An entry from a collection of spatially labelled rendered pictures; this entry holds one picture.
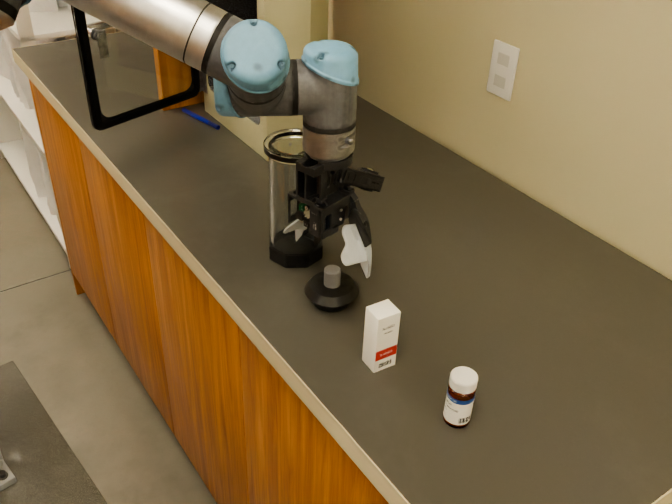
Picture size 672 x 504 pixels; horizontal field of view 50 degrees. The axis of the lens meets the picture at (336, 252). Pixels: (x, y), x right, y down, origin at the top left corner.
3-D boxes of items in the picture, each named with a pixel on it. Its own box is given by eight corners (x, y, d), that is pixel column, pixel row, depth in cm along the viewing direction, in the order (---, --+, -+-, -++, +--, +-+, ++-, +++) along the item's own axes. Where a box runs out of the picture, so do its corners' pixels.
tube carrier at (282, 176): (337, 247, 132) (341, 141, 120) (297, 272, 125) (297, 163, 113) (294, 225, 138) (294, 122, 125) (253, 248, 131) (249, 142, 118)
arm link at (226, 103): (209, 43, 89) (298, 43, 90) (215, 67, 100) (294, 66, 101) (212, 107, 89) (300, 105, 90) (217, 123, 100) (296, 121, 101)
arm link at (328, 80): (294, 36, 97) (356, 36, 98) (295, 112, 103) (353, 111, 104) (298, 57, 91) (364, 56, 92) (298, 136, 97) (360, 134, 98)
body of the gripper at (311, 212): (286, 225, 109) (285, 154, 102) (323, 204, 114) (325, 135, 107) (323, 244, 105) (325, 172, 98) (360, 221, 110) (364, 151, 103)
